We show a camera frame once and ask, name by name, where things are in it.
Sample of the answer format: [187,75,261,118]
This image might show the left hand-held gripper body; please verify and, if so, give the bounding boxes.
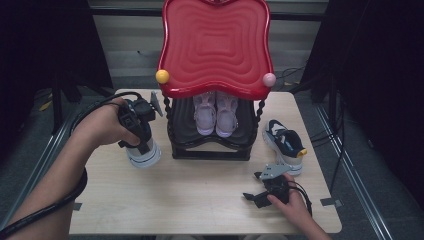
[117,90,164,134]

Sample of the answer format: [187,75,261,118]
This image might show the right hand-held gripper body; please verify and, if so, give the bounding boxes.
[253,163,293,205]

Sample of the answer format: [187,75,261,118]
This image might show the navy and white sneaker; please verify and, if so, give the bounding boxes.
[125,131,163,169]
[261,119,308,177]

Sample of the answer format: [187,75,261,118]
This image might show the purple sandal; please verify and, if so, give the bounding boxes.
[193,91,218,136]
[215,91,240,139]

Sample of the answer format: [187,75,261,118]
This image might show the red and black shoe rack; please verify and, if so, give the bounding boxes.
[155,0,278,162]

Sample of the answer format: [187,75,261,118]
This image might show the person's right hand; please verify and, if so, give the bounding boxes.
[266,173,313,231]

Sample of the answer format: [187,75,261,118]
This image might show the person's left hand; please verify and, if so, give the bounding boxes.
[71,97,141,151]

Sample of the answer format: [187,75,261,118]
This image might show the black metal stand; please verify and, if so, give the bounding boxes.
[49,76,83,136]

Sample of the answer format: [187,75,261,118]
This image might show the yellow floor item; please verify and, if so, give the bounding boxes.
[38,99,54,113]

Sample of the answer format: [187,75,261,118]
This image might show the black curtain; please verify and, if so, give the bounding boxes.
[299,0,424,209]

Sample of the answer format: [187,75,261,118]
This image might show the right hand-held gripper cable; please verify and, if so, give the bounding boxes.
[288,181,314,218]

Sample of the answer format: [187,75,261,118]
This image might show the hand-held gripper cable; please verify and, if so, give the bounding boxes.
[288,181,314,218]
[0,91,145,239]

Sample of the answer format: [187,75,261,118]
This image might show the metal floor rail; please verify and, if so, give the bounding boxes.
[0,109,76,231]
[313,104,394,240]

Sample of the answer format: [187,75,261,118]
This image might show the black floor cables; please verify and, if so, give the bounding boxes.
[309,89,346,174]

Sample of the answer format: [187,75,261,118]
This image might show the left hand-held gripper cable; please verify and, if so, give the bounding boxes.
[0,91,145,239]

